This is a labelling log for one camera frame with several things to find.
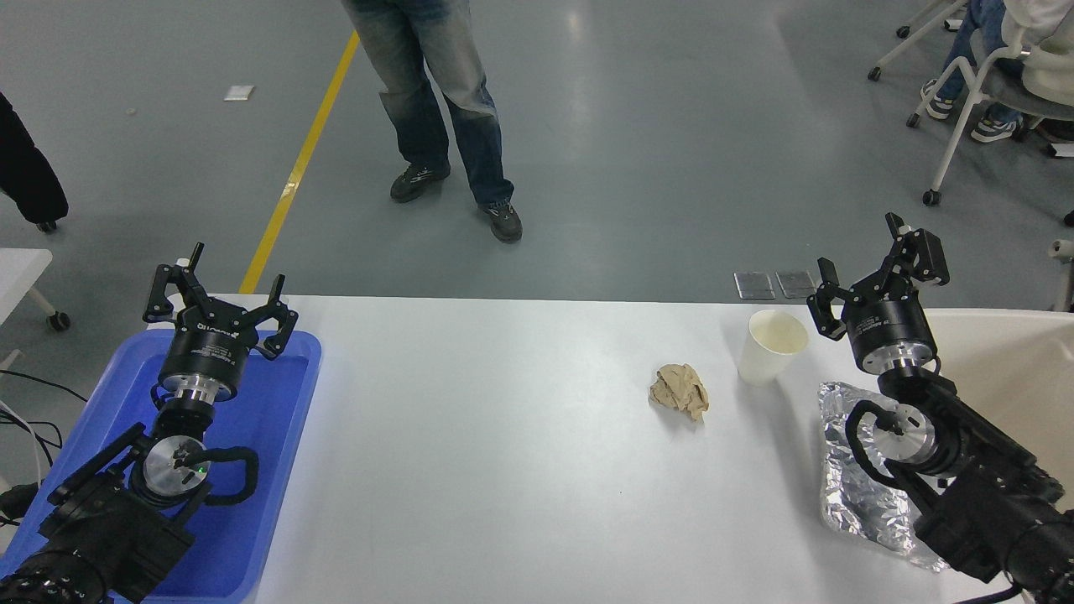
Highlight white chair frame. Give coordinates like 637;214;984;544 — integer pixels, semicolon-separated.
1051;239;1074;313

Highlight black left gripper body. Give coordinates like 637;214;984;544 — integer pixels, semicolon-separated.
158;307;257;389

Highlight white wheeled chair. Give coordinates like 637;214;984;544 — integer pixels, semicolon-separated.
906;29;1074;208

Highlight white paper cup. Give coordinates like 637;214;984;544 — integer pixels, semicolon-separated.
738;310;810;388

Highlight crumpled silver foil tray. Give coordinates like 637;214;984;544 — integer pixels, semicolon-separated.
818;382;949;573

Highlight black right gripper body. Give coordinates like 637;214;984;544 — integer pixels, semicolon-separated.
841;292;938;364

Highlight black floor cable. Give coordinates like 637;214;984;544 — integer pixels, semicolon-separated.
0;369;89;529

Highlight seated person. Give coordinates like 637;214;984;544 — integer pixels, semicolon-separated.
920;0;1074;143

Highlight crumpled tan paper ball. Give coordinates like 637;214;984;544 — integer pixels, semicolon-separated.
649;363;711;424

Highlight small white side table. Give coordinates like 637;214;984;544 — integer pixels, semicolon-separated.
0;249;72;370

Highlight blue plastic tray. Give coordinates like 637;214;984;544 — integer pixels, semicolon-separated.
0;329;323;604

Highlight standing person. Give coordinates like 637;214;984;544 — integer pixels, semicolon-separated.
340;0;524;245

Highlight white chair legs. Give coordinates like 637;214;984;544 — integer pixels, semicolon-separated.
867;0;966;82

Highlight large pale bin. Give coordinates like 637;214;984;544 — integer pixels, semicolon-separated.
919;308;1074;513

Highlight person in dark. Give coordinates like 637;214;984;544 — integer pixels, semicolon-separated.
0;91;70;226

